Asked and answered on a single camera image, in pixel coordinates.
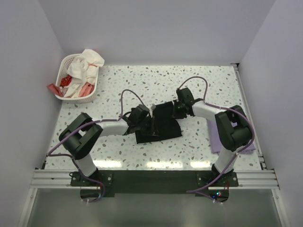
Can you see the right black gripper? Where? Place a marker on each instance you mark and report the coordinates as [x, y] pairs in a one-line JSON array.
[[175, 115]]

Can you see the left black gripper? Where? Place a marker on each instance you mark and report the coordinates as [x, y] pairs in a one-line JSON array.
[[149, 118]]

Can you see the black t shirt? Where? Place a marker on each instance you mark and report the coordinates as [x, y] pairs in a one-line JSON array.
[[162, 126]]

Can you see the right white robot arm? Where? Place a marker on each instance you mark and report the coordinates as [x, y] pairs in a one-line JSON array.
[[234, 130]]

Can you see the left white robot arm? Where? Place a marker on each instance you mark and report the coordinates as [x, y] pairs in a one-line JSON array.
[[81, 135]]

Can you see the folded purple t shirt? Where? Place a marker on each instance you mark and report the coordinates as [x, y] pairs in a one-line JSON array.
[[215, 143]]

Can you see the pink red garment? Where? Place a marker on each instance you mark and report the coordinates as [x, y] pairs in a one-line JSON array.
[[65, 84]]

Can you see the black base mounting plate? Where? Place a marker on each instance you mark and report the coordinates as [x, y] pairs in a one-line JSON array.
[[107, 183]]

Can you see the white laundry basket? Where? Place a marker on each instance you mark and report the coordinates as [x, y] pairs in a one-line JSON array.
[[62, 73]]

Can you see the white t shirt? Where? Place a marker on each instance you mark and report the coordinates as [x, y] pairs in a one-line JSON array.
[[84, 72]]

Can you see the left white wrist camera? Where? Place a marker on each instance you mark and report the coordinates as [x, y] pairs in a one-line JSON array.
[[153, 107]]

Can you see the aluminium frame rail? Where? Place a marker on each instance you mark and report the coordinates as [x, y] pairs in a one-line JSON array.
[[60, 179]]

